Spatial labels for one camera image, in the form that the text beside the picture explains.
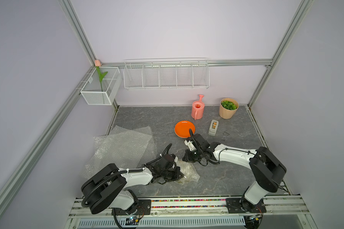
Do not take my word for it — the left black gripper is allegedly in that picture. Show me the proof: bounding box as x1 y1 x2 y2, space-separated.
161 166 184 182

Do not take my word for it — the orange plate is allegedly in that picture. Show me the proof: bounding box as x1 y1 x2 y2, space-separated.
174 120 196 138

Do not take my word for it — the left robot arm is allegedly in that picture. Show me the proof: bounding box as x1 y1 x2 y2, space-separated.
81 154 184 214

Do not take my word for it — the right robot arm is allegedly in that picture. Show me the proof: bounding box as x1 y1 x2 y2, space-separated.
183 129 287 212

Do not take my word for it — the bubble wrap sheet pile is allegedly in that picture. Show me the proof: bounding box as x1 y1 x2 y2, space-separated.
80 126 159 179

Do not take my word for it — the pink watering can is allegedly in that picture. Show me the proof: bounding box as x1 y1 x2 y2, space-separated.
191 94 205 120

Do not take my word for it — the potted green plant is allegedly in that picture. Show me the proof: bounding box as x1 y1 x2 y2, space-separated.
219 98 239 119

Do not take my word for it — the pink artificial tulip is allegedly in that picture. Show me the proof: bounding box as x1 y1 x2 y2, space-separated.
94 60 108 92

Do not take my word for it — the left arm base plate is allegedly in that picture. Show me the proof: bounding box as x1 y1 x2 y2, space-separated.
112 199 152 216

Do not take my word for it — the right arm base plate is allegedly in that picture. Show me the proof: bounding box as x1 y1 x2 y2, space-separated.
226 198 267 213

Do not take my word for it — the long white wire basket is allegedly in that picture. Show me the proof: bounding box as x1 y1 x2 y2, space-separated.
123 58 210 89

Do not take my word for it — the small white wire basket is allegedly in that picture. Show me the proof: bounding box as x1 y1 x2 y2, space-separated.
80 67 122 106

